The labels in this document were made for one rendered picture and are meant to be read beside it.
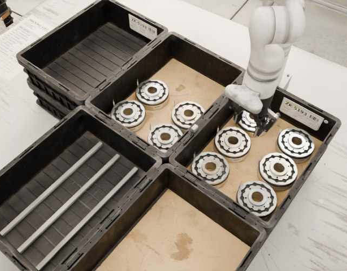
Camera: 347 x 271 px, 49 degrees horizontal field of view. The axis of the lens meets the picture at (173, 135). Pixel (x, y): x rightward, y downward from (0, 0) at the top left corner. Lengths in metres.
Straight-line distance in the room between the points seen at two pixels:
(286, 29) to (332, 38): 2.18
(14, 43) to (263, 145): 1.07
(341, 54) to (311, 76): 1.27
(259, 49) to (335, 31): 2.24
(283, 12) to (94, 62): 0.77
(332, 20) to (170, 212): 2.33
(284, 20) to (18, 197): 0.78
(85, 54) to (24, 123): 0.32
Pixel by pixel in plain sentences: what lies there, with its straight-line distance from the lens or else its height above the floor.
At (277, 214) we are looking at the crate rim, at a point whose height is 0.93.
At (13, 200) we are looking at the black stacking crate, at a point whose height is 0.83.
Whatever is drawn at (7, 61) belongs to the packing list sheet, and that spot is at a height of 0.70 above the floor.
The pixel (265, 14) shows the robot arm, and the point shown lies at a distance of 0.75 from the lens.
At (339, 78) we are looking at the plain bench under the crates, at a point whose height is 0.70.
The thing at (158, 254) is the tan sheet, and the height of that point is 0.83.
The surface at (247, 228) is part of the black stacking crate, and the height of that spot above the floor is 0.91.
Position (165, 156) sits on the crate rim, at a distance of 0.97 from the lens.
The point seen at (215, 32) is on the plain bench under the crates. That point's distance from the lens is 1.66.
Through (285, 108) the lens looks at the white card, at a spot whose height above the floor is 0.88.
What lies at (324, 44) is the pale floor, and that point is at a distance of 2.85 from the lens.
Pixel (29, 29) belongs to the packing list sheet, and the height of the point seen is 0.70.
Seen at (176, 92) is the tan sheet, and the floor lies 0.83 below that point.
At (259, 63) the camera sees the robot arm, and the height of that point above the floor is 1.21.
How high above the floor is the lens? 1.75
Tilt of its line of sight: 55 degrees down
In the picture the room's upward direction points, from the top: 1 degrees clockwise
